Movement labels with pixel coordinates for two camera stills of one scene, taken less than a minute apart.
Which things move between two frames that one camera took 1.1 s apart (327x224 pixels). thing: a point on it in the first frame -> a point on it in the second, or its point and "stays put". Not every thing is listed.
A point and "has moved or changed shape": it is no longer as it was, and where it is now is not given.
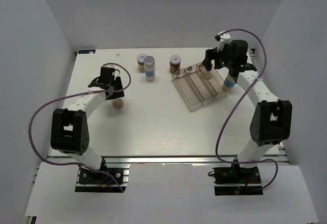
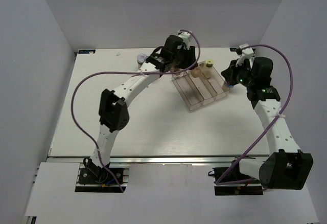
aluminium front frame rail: x=165 y=160 stays put
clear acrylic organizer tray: x=198 y=87 stays put
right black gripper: x=211 y=54 -> x=229 y=73
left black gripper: x=116 y=94 -> x=189 y=61
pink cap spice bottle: x=118 y=103 has moved or changed shape
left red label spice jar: x=140 y=62 stays put
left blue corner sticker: x=86 y=51 stays put
